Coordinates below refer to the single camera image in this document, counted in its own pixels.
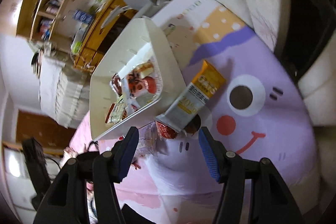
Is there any white purple bread packet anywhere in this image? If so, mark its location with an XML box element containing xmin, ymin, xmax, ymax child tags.
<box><xmin>133</xmin><ymin>121</ymin><xmax>158</xmax><ymax>162</ymax></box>

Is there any red white cookies packet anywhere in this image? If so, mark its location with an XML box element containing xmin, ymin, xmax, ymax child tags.
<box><xmin>105</xmin><ymin>102</ymin><xmax>127</xmax><ymax>124</ymax></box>

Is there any brown star wrapper snack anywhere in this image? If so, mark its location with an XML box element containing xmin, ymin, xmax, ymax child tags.
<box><xmin>109</xmin><ymin>73</ymin><xmax>122</xmax><ymax>97</ymax></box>

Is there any cartoon printed tablecloth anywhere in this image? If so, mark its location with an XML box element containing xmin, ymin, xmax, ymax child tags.
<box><xmin>70</xmin><ymin>0</ymin><xmax>319</xmax><ymax>223</ymax></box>

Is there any wooden desk with drawers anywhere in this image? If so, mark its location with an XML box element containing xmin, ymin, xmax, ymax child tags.
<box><xmin>73</xmin><ymin>0</ymin><xmax>137</xmax><ymax>73</ymax></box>

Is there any large white red snack bag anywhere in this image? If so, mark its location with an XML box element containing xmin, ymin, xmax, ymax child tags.
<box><xmin>121</xmin><ymin>60</ymin><xmax>159</xmax><ymax>113</ymax></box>

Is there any black shoulder bag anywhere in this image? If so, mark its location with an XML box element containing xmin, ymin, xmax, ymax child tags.
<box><xmin>76</xmin><ymin>141</ymin><xmax>100</xmax><ymax>182</ymax></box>

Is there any white plastic storage bin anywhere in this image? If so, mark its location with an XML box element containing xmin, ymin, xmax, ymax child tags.
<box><xmin>89</xmin><ymin>19</ymin><xmax>186</xmax><ymax>140</ymax></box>

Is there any green tissue pack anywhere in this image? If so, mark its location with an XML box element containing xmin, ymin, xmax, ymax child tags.
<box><xmin>71</xmin><ymin>40</ymin><xmax>82</xmax><ymax>55</ymax></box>

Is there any orange grey oats bar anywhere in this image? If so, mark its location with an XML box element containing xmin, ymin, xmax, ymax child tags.
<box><xmin>155</xmin><ymin>60</ymin><xmax>226</xmax><ymax>133</ymax></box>

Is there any blue gift bag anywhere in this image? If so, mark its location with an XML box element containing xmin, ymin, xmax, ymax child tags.
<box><xmin>72</xmin><ymin>10</ymin><xmax>95</xmax><ymax>25</ymax></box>

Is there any small red snack packet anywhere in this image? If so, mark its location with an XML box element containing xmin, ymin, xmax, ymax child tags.
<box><xmin>155</xmin><ymin>121</ymin><xmax>178</xmax><ymax>140</ymax></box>

